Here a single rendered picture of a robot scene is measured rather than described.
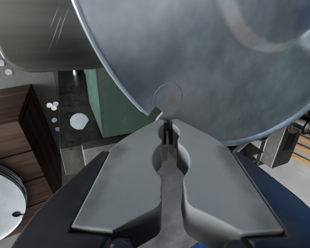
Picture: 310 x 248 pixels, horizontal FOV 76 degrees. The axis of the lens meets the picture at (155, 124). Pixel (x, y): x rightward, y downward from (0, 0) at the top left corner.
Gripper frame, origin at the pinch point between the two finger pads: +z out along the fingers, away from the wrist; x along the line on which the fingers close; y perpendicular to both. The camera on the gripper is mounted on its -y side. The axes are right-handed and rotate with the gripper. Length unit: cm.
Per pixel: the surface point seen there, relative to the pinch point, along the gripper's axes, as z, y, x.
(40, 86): 65, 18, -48
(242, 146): 4.3, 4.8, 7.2
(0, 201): 25, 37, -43
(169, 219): 91, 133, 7
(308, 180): 94, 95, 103
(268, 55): 5.2, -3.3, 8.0
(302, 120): 11.5, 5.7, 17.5
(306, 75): 7.6, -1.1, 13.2
